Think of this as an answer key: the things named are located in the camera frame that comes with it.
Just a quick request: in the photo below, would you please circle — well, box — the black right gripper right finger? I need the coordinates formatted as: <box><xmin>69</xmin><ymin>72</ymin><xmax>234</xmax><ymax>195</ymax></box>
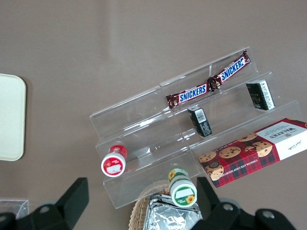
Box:
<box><xmin>191</xmin><ymin>176</ymin><xmax>297</xmax><ymax>230</ymax></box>

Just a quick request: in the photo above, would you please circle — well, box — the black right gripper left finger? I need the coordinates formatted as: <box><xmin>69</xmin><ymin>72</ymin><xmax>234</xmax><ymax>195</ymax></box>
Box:
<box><xmin>0</xmin><ymin>177</ymin><xmax>90</xmax><ymax>230</ymax></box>

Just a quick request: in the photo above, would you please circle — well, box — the oval light wicker basket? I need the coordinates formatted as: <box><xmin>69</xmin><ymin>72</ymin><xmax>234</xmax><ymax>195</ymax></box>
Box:
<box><xmin>129</xmin><ymin>181</ymin><xmax>200</xmax><ymax>230</ymax></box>

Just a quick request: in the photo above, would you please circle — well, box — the beige rectangular tray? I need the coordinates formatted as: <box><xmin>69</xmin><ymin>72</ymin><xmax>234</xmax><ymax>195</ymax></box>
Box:
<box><xmin>0</xmin><ymin>73</ymin><xmax>27</xmax><ymax>161</ymax></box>

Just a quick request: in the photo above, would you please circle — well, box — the clear acrylic bottle rack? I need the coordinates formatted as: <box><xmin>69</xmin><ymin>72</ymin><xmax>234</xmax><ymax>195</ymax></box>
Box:
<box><xmin>0</xmin><ymin>198</ymin><xmax>30</xmax><ymax>220</ymax></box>

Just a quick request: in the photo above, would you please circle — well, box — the green lid white cup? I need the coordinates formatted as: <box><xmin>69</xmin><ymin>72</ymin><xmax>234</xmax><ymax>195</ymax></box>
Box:
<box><xmin>167</xmin><ymin>168</ymin><xmax>198</xmax><ymax>208</ymax></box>

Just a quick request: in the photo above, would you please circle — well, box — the aluminium foil container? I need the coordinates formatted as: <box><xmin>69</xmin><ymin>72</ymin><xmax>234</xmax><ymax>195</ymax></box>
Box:
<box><xmin>143</xmin><ymin>194</ymin><xmax>202</xmax><ymax>230</ymax></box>

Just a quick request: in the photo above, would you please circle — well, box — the red tartan cookie box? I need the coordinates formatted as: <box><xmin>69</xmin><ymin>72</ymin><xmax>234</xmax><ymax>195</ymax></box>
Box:
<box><xmin>198</xmin><ymin>117</ymin><xmax>307</xmax><ymax>189</ymax></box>

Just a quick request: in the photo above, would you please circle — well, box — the red lid white cup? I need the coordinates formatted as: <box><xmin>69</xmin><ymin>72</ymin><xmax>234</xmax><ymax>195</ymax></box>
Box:
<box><xmin>100</xmin><ymin>145</ymin><xmax>128</xmax><ymax>178</ymax></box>

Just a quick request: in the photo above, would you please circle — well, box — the small black box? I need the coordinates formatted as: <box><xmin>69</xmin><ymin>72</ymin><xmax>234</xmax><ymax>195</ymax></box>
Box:
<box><xmin>246</xmin><ymin>79</ymin><xmax>276</xmax><ymax>111</ymax></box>
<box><xmin>187</xmin><ymin>106</ymin><xmax>213</xmax><ymax>138</ymax></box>

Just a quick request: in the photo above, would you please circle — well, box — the clear acrylic stepped display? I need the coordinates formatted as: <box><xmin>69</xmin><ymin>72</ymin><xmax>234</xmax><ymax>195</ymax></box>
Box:
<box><xmin>89</xmin><ymin>46</ymin><xmax>303</xmax><ymax>209</ymax></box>

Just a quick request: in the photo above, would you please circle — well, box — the Snickers chocolate bar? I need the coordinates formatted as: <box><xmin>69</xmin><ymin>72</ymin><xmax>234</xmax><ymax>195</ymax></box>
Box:
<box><xmin>207</xmin><ymin>49</ymin><xmax>251</xmax><ymax>91</ymax></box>
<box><xmin>165</xmin><ymin>83</ymin><xmax>210</xmax><ymax>110</ymax></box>

